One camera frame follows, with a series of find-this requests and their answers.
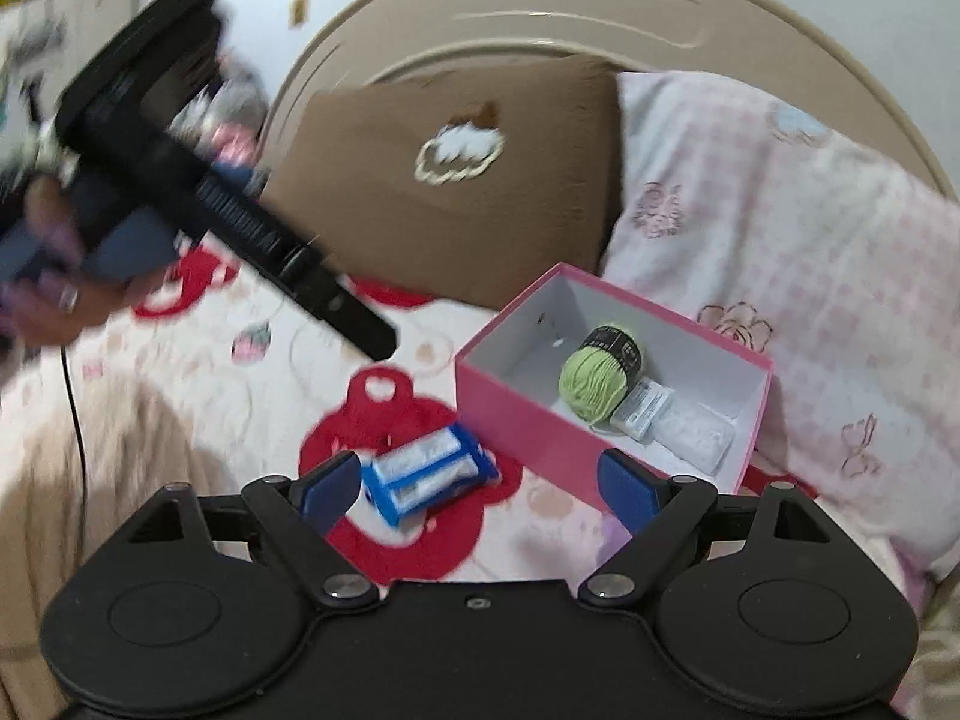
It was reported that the pink cardboard box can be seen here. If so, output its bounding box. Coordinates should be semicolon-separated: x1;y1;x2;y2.
455;265;771;507

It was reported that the cream fluffy blanket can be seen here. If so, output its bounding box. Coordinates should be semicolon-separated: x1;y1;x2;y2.
2;376;228;718

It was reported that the bear print blanket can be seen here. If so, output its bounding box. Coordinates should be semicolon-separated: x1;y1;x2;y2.
0;239;925;616

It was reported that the beige bed headboard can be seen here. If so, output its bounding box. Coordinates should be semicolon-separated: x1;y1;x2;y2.
262;0;957;197

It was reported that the brown embroidered pillow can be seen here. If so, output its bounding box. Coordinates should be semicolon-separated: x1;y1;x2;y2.
262;57;620;309

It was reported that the pink checkered pillow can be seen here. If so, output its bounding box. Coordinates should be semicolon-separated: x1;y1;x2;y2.
602;71;958;577

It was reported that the stuffed toys pile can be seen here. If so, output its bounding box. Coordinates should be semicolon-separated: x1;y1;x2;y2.
2;0;267;179

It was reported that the blue wet wipes pack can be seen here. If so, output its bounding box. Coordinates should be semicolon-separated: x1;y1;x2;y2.
361;422;501;528

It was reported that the black cable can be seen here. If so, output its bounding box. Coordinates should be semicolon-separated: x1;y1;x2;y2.
58;343;91;542

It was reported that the white tissue packet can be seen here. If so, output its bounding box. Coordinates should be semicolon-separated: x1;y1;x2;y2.
608;377;674;440

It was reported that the person's left hand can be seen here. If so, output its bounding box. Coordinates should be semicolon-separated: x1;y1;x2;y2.
2;174;167;348

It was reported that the green yarn ball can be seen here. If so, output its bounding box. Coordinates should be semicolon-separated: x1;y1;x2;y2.
558;323;646;424

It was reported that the purple plush toy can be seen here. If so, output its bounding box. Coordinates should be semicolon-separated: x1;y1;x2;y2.
584;514;633;578

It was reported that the gold satin curtain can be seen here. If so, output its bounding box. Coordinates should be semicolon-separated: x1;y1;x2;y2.
893;572;960;720

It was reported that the clear floss pick box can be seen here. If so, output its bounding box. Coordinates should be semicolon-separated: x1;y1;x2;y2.
651;395;736;475

